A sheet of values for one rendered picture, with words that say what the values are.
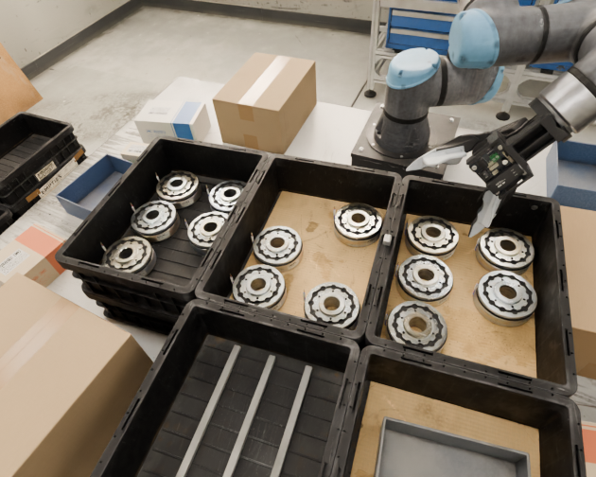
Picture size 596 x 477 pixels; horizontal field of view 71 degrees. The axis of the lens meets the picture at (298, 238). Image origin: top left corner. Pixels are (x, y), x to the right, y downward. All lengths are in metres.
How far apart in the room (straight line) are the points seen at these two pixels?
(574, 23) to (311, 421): 0.68
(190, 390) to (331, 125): 0.98
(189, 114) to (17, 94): 2.25
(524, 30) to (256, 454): 0.71
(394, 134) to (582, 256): 0.52
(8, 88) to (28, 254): 2.43
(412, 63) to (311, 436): 0.83
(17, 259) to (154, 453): 0.63
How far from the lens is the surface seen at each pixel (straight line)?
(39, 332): 0.86
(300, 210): 0.97
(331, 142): 1.37
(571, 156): 1.44
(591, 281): 0.94
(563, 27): 0.70
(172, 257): 0.94
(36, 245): 1.20
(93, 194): 1.38
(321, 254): 0.88
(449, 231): 0.91
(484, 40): 0.66
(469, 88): 1.12
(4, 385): 0.84
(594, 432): 0.89
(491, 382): 0.68
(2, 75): 3.54
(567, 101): 0.64
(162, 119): 1.43
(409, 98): 1.09
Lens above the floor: 1.53
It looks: 50 degrees down
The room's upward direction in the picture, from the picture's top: 5 degrees counter-clockwise
